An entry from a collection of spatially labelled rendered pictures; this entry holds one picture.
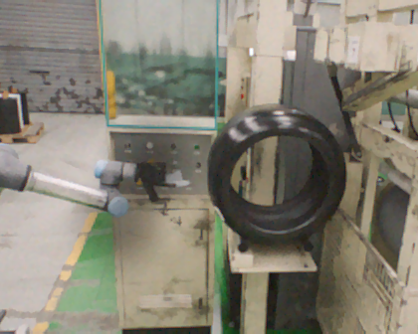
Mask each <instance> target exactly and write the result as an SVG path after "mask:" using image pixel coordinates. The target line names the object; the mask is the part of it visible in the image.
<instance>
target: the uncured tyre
mask: <svg viewBox="0 0 418 334"><path fill-rule="evenodd" d="M277 135H289V136H294V137H297V138H300V139H302V140H304V141H306V142H307V143H308V144H309V146H310V150H311V153H312V157H313V167H312V171H311V174H310V178H309V181H308V182H307V183H306V185H305V186H304V187H303V189H302V190H301V191H300V192H299V193H298V194H297V195H295V196H294V197H293V198H291V199H290V200H289V201H286V202H283V203H281V204H278V205H273V206H264V205H258V204H255V203H253V202H251V201H247V200H246V199H244V197H242V196H241V195H239V194H238V192H237V191H236V190H235V188H233V186H232V185H231V176H232V173H233V170H234V168H235V166H236V164H237V162H238V160H239V159H240V157H241V156H242V155H243V154H244V152H245V151H246V150H247V149H250V148H251V146H252V145H254V144H255V143H257V142H260V141H262V140H264V139H266V138H269V137H272V136H277ZM346 182H347V169H346V162H345V158H344V155H343V152H342V148H341V146H340V144H339V142H338V141H337V140H336V138H335V135H333V133H332V132H331V131H330V130H329V129H328V128H327V127H326V126H325V125H324V124H323V123H322V122H320V121H318V120H317V119H315V117H313V116H312V115H309V114H308V113H307V112H305V111H303V110H302V109H298V108H296V107H294V106H290V105H287V104H283V103H265V104H261V105H257V106H254V107H251V108H249V109H245V110H244V111H242V112H240V113H239V114H237V115H235V116H234V117H232V118H231V120H230V121H229V122H226V123H225V125H224V127H223V128H222V129H220V131H219V132H218V135H217V136H216V137H215V139H214V141H213V142H212V144H211V149H210V152H209V155H208V161H207V188H208V193H209V196H210V200H211V204H212V207H213V208H214V207H215V208H218V211H219V213H220V214H221V215H222V217H223V219H224V221H223V222H224V223H225V225H226V226H227V227H228V228H230V229H231V230H232V231H233V232H234V233H235V234H238V235H239V236H241V237H242V238H244V239H245V240H247V241H252V242H255V243H257V244H262V245H268V246H282V245H287V244H291V243H295V242H297V241H302V240H304V239H306V238H308V237H309V236H310V235H312V234H315V233H316V232H317V231H318V230H320V229H321V228H322V227H323V226H324V225H325V224H326V223H327V222H328V221H329V220H330V219H331V218H332V216H333V215H335V212H336V210H337V208H338V207H339V206H340V203H341V201H342V197H343V195H344V191H345V188H346ZM215 208H214V210H215ZM215 211H216V210H215ZM216 213H217V211H216ZM217 215H218V213H217Z"/></svg>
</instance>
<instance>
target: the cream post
mask: <svg viewBox="0 0 418 334"><path fill-rule="evenodd" d="M287 2H288V0H255V9H254V28H253V47H252V62H251V63H252V68H251V80H253V93H252V96H251V107H254V106H257V105H261V104H265V103H281V93H282V80H283V67H284V40H285V28H286V15H287ZM277 145H278V135H277V136H272V137H269V138H266V139H264V140H262V141H260V142H257V143H255V144H254V145H252V146H251V150H250V157H249V155H248V167H247V177H249V183H247V187H246V200H247V201H251V202H253V203H255V204H258V205H264V206H273V205H274V197H275V184H276V171H277ZM269 275H270V273H269V272H243V285H242V305H241V324H240V334H265V327H266V314H267V301H268V288H269Z"/></svg>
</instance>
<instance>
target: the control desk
mask: <svg viewBox="0 0 418 334"><path fill-rule="evenodd" d="M105 133H106V146H107V160H109V161H118V162H124V163H131V164H136V166H137V162H138V161H141V162H148V163H151V162H153V161H155V162H157V163H158V162H165V163H166V173H165V176H166V175H168V174H174V172H175V171H176V170H177V169H178V170H180V171H181V176H182V181H185V182H189V184H188V185H186V186H184V187H176V188H167V187H158V186H153V185H152V186H153V188H154V189H155V191H156V193H157V194H158V201H156V202H154V203H151V201H150V199H149V197H148V195H147V193H146V190H145V187H144V185H143V183H142V181H141V178H139V179H138V182H134V181H133V182H126V181H119V188H118V191H119V192H120V193H121V194H122V195H123V196H124V198H125V199H126V200H127V202H128V204H129V209H128V212H127V214H126V215H124V216H123V217H119V218H117V217H114V216H111V224H112V237H113V251H114V264H115V278H116V291H117V318H118V329H122V334H211V326H213V307H214V262H215V219H216V211H215V210H214V208H213V207H212V204H211V200H210V196H209V193H208V188H207V161H208V155H209V152H210V149H211V144H212V142H213V141H214V139H215V137H216V136H217V130H206V129H178V128H123V127H107V128H106V129H105Z"/></svg>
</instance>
